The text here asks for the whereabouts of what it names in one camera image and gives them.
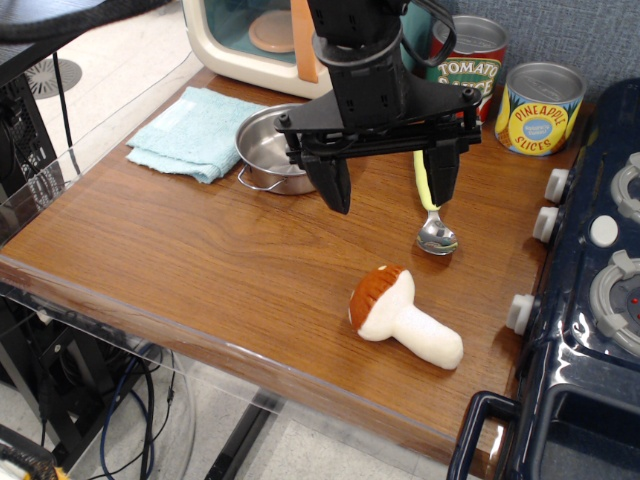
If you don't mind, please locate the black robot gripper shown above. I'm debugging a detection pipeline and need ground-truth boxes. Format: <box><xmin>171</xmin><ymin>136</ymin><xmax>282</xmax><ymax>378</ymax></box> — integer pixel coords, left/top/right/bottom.
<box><xmin>274</xmin><ymin>1</ymin><xmax>481</xmax><ymax>214</ymax></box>

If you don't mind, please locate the dark blue toy stove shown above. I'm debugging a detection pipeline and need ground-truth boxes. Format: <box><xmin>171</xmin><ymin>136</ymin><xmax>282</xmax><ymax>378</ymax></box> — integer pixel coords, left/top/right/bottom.
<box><xmin>448</xmin><ymin>79</ymin><xmax>639</xmax><ymax>479</ymax></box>

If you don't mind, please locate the stainless steel pot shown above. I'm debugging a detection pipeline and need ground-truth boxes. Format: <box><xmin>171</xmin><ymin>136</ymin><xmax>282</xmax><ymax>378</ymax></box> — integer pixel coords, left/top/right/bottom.
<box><xmin>235</xmin><ymin>104</ymin><xmax>315</xmax><ymax>196</ymax></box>

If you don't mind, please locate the pineapple slices can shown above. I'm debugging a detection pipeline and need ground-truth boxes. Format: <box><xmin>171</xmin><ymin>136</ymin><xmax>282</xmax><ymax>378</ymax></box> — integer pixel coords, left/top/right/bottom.
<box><xmin>494</xmin><ymin>62</ymin><xmax>587</xmax><ymax>157</ymax></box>

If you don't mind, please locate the toy microwave oven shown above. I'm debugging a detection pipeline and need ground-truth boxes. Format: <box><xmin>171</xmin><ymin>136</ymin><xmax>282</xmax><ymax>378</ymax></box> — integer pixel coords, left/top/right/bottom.
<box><xmin>182</xmin><ymin>0</ymin><xmax>331</xmax><ymax>99</ymax></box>

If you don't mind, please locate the white stove knob lower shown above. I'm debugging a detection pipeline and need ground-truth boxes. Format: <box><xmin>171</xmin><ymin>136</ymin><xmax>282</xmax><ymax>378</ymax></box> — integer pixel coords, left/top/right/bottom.
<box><xmin>505</xmin><ymin>294</ymin><xmax>535</xmax><ymax>335</ymax></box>

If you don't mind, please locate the green handled metal spoon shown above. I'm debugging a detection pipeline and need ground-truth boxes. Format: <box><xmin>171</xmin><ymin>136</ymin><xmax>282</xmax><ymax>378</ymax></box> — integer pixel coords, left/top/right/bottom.
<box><xmin>413</xmin><ymin>150</ymin><xmax>458</xmax><ymax>256</ymax></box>

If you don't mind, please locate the white stove knob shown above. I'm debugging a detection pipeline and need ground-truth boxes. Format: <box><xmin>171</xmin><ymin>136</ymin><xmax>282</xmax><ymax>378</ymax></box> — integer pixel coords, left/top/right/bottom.
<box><xmin>544</xmin><ymin>168</ymin><xmax>570</xmax><ymax>204</ymax></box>
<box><xmin>532</xmin><ymin>207</ymin><xmax>559</xmax><ymax>244</ymax></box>
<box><xmin>505</xmin><ymin>294</ymin><xmax>535</xmax><ymax>335</ymax></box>

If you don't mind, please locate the white stove knob upper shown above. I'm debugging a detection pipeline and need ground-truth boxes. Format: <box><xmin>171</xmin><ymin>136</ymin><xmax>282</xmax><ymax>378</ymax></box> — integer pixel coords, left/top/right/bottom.
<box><xmin>544</xmin><ymin>168</ymin><xmax>570</xmax><ymax>204</ymax></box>

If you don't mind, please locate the light blue folded towel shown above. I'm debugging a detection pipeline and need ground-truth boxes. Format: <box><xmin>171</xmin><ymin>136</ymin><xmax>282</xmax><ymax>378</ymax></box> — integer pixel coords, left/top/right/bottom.
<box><xmin>127</xmin><ymin>87</ymin><xmax>263</xmax><ymax>184</ymax></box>

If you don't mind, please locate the blue floor cable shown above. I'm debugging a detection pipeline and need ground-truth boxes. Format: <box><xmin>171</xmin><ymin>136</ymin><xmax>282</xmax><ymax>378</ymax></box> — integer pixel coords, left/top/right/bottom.
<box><xmin>99</xmin><ymin>349</ymin><xmax>156</xmax><ymax>480</ymax></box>

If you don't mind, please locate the black computer case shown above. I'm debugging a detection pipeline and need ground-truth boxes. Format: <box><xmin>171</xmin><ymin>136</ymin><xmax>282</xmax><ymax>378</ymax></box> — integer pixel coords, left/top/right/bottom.
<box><xmin>1</xmin><ymin>75</ymin><xmax>63</xmax><ymax>210</ymax></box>

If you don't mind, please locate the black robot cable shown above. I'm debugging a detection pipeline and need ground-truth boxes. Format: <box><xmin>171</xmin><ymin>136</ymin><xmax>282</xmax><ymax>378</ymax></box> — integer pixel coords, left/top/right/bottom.
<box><xmin>399</xmin><ymin>0</ymin><xmax>458</xmax><ymax>67</ymax></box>

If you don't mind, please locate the white stove knob middle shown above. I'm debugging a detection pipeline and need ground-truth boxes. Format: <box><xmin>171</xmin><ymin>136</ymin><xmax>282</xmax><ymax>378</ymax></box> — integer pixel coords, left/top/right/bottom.
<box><xmin>532</xmin><ymin>207</ymin><xmax>559</xmax><ymax>244</ymax></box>

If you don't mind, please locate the tomato sauce can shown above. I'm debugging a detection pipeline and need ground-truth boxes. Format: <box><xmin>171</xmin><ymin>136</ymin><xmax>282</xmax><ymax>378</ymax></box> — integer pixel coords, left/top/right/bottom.
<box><xmin>426</xmin><ymin>15</ymin><xmax>509</xmax><ymax>123</ymax></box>

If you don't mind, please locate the plush mushroom toy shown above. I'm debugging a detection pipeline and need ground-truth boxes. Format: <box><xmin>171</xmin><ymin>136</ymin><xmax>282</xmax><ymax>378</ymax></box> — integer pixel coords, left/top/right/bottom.
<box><xmin>348</xmin><ymin>264</ymin><xmax>464</xmax><ymax>370</ymax></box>

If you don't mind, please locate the black table leg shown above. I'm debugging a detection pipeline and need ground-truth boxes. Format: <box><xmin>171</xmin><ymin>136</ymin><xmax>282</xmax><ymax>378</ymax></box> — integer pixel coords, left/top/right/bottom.
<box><xmin>204</xmin><ymin>391</ymin><xmax>282</xmax><ymax>480</ymax></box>

